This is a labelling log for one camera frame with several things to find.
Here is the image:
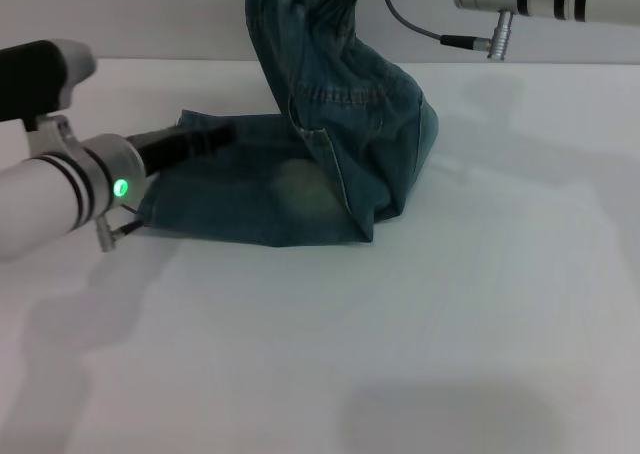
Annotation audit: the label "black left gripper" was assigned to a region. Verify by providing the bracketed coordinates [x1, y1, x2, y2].
[123, 121, 237, 179]

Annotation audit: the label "blue denim shorts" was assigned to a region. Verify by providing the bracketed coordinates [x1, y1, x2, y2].
[134, 0, 441, 249]

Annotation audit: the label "right arm silver cable connector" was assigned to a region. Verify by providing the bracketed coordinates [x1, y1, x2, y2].
[486, 8, 517, 62]

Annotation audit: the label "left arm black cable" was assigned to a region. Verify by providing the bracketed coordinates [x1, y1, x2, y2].
[112, 202, 147, 239]

